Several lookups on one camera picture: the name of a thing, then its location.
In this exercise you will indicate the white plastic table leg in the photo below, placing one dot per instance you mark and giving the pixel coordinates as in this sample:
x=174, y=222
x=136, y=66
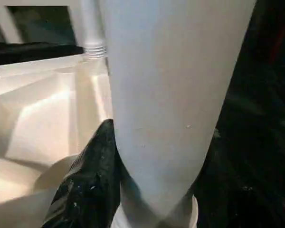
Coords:
x=168, y=83
x=92, y=23

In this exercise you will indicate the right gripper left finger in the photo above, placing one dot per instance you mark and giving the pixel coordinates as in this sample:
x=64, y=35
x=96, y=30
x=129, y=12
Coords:
x=90, y=185

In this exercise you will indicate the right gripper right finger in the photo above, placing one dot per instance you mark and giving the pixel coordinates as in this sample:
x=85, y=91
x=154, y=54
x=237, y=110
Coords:
x=240, y=194

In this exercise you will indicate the white plastic table top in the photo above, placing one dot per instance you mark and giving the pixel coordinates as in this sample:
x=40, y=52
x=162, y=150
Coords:
x=38, y=107

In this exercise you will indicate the black shiny mat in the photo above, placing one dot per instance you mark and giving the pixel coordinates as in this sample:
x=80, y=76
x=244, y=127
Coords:
x=263, y=95

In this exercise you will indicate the white sideboard cabinet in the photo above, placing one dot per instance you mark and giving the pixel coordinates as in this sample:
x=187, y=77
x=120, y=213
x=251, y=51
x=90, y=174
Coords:
x=2, y=21

